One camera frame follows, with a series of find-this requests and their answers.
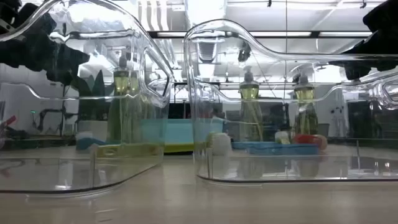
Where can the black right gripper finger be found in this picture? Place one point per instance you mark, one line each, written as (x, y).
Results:
(357, 72)
(343, 63)

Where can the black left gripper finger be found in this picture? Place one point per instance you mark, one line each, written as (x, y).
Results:
(71, 58)
(65, 73)

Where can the yellow dish soap pump bottle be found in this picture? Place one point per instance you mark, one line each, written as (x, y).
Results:
(249, 93)
(120, 84)
(304, 93)

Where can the blue kitchen sponge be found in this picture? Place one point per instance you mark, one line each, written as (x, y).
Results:
(245, 144)
(280, 150)

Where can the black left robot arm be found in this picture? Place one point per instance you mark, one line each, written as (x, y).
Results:
(34, 25)

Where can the potted plant white pot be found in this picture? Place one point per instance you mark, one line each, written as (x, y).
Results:
(93, 130)

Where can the clear plastic bin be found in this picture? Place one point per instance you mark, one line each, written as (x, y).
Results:
(311, 168)
(62, 174)

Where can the teal plastic bin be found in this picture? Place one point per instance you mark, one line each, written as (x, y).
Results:
(182, 130)

